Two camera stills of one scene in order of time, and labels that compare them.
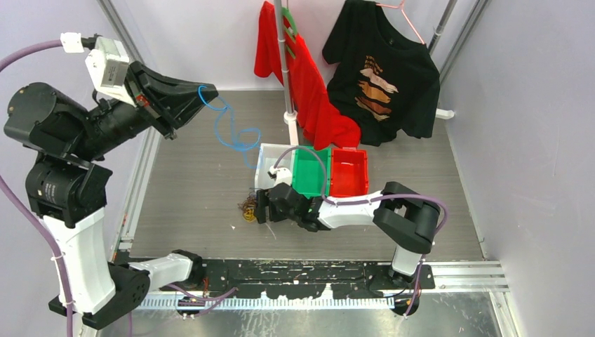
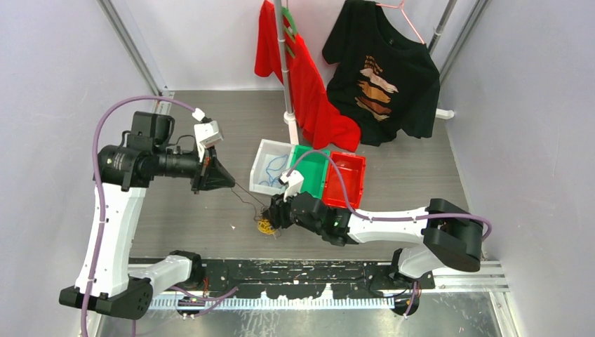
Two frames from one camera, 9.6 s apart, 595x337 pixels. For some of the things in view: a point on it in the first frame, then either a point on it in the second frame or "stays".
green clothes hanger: [291, 31] stays
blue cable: [216, 130] → [273, 170]
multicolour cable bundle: [248, 206] → [264, 227]
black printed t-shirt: [382, 80] stays
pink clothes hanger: [401, 8] stays
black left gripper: [167, 102] → [211, 173]
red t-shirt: [311, 104] stays
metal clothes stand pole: [290, 116] stays
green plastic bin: [308, 175] stays
